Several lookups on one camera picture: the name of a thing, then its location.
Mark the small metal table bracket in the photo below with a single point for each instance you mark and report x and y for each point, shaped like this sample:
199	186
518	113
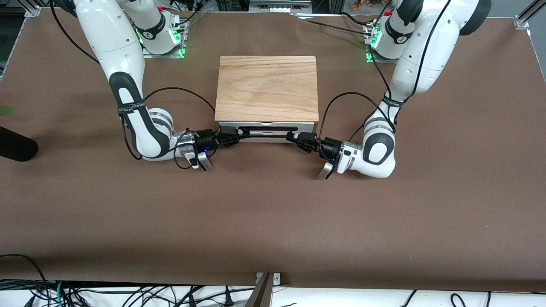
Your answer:
276	279

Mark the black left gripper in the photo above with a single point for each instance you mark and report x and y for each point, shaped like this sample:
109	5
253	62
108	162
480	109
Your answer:
329	147

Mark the dark angled support post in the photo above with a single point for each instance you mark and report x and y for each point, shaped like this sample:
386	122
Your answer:
261	294

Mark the grey electronics box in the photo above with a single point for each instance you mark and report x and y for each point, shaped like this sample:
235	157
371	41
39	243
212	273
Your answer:
277	6

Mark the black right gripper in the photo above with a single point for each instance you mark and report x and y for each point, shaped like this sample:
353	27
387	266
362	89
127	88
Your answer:
205	139

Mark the brown table cover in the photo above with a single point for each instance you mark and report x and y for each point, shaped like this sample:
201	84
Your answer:
273	213

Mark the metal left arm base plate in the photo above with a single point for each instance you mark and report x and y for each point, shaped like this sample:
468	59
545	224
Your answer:
375	60

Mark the light wooden drawer cabinet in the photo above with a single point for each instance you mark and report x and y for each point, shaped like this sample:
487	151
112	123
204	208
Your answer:
266	87

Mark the orange background object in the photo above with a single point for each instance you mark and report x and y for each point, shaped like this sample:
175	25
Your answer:
358	5

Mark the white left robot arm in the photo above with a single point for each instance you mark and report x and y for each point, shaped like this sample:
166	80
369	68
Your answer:
426	55

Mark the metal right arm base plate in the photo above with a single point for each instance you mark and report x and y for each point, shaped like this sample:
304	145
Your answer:
147	55

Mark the black foam cylinder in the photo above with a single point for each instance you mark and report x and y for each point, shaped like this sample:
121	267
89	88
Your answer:
15	147

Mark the aluminium frame profile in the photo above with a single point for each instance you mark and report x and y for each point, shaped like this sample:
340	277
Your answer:
32	10
522	20

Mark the white-fronted wooden drawer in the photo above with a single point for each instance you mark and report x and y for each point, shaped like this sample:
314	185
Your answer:
264	139

